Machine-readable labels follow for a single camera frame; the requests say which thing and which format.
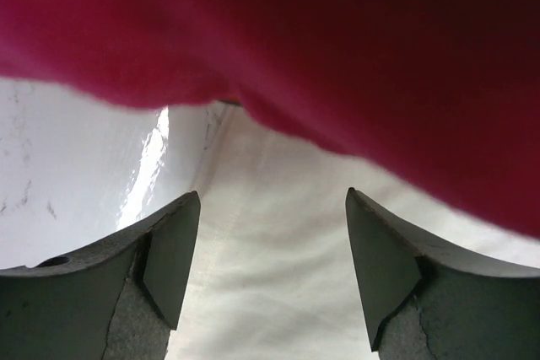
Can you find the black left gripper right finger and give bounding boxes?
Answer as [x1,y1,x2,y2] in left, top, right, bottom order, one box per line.
[345,189,539,359]

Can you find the folded magenta t shirt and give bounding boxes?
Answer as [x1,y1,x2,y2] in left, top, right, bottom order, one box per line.
[1,0,539,237]

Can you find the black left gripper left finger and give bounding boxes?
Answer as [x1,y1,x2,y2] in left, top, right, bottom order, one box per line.
[1,191,200,360]

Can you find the cream white t shirt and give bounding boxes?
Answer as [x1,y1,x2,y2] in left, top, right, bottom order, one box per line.
[167,109,539,359]

